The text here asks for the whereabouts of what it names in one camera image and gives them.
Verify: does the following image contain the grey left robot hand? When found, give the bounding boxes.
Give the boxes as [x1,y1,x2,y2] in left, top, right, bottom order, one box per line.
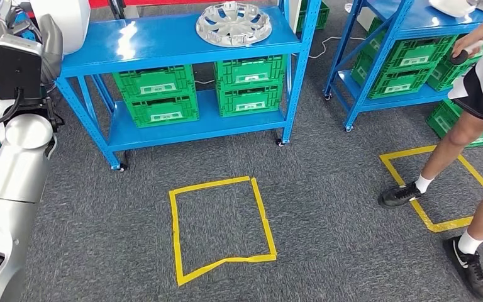
[0,0,64,84]

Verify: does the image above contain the white curved plastic part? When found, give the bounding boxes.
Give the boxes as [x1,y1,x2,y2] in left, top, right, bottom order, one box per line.
[30,0,91,56]
[428,0,477,18]

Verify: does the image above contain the blue steel shelf rack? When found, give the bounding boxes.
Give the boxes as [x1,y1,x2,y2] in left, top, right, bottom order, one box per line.
[324,0,483,133]
[56,0,322,172]

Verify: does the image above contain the red barrier tape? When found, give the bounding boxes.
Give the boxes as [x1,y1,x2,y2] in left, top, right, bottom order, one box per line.
[89,0,226,9]

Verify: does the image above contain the silver wheel hubcap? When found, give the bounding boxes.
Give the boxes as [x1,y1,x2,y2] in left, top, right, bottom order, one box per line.
[196,1,273,48]

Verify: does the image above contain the yellow floor tape square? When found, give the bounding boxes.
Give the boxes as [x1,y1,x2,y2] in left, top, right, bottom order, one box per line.
[168,176,278,288]

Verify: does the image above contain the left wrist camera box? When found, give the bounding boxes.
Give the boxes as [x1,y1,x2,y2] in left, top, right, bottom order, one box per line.
[0,33,45,102]

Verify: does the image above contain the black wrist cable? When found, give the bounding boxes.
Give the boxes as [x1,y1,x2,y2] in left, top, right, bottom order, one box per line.
[0,88,22,128]

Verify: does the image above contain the white floor cable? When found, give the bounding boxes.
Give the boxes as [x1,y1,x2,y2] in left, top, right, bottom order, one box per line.
[307,35,368,60]

